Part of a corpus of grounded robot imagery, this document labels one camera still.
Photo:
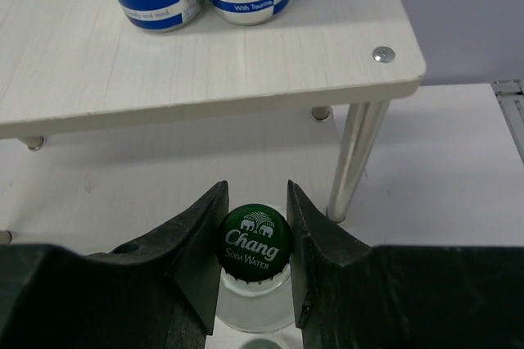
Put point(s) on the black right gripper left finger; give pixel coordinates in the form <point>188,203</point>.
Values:
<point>159,290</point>

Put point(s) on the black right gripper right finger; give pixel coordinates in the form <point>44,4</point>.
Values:
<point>347,294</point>

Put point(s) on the Chang soda water bottle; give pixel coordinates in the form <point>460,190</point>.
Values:
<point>254,246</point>

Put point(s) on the white two-tier shelf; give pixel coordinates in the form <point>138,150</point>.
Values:
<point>121,128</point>

